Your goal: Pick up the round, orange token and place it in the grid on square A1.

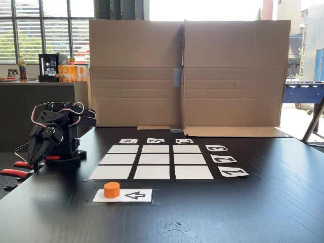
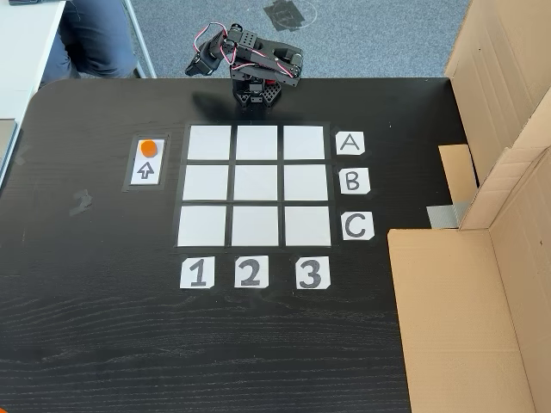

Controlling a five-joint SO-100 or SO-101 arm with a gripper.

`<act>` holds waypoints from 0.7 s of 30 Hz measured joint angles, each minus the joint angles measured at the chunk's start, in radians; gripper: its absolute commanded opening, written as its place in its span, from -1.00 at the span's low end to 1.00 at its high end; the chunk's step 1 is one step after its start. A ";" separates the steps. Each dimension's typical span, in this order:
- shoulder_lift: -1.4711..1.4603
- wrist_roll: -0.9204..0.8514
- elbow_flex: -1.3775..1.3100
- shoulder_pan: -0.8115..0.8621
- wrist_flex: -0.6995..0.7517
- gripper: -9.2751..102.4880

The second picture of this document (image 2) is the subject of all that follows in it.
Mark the paper sheet letter A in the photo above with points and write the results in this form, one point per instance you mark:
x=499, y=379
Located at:
x=349, y=144

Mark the clear tape scraps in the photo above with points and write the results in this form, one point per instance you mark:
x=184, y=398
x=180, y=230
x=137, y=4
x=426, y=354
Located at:
x=81, y=202

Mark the person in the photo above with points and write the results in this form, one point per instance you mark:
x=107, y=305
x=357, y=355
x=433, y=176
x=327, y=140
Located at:
x=94, y=38

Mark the paper sheet letter C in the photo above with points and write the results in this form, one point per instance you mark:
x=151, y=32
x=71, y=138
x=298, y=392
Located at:
x=357, y=226

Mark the round orange token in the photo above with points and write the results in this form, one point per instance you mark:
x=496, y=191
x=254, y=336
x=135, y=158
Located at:
x=148, y=148

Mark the white arrow paper sheet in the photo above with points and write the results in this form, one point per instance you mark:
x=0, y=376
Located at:
x=146, y=172

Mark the paper sheet number 1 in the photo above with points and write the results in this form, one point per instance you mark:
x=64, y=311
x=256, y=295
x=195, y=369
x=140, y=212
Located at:
x=197, y=273

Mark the black floor tape patch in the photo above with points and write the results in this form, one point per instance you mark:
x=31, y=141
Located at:
x=286, y=16

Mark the paper sheet number 3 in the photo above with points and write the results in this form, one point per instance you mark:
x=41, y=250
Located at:
x=312, y=273

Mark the white nine-square grid sheet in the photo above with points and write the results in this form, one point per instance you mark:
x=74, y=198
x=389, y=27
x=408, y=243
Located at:
x=206, y=144

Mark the brown cardboard panel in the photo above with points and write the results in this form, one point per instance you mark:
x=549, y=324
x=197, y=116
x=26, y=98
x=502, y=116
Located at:
x=495, y=64
x=452, y=322

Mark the paper sheet letter B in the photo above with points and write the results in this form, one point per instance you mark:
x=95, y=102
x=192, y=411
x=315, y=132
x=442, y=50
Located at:
x=354, y=180

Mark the paper sheet number 2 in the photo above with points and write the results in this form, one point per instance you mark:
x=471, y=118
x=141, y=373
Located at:
x=251, y=272

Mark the grey tape strip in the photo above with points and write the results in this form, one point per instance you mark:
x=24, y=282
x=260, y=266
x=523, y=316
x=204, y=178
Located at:
x=445, y=215

